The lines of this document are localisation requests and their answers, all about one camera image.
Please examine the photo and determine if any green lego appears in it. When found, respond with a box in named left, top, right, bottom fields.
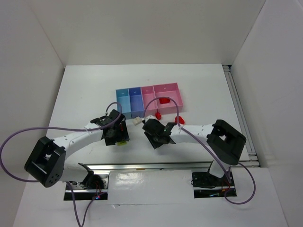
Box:
left=116, top=141, right=127, bottom=146

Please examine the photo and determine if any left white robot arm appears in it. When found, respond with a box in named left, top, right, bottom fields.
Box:
left=25, top=110, right=129, bottom=188

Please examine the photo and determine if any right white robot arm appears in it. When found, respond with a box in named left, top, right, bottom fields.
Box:
left=143, top=118, right=246, bottom=179

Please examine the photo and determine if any small red lego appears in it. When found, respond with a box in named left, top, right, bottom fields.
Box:
left=155, top=112, right=162, bottom=121

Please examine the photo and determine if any white square lego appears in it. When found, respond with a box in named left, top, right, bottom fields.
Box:
left=132, top=116, right=143, bottom=126

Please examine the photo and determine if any round red lego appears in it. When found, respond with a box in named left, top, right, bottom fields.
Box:
left=175, top=116, right=185, bottom=125

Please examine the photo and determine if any dark blue bin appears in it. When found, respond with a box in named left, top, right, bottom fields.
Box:
left=129, top=87, right=144, bottom=118

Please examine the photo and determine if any light blue bin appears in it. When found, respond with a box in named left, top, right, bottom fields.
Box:
left=116, top=88, right=131, bottom=119

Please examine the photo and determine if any narrow pink bin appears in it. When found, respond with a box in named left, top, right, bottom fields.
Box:
left=141, top=86, right=158, bottom=116

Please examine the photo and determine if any wide pink bin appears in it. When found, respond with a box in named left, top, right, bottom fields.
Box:
left=153, top=83, right=183, bottom=114

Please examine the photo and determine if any aluminium front rail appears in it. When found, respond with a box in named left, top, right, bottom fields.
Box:
left=86, top=162, right=211, bottom=171

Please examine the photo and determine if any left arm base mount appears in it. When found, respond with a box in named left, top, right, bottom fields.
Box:
left=60, top=163, right=109, bottom=201

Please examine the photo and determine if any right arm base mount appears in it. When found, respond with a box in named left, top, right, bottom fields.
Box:
left=190, top=172, right=237, bottom=199

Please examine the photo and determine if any aluminium side rail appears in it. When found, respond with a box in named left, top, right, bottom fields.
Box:
left=222, top=65, right=260, bottom=167

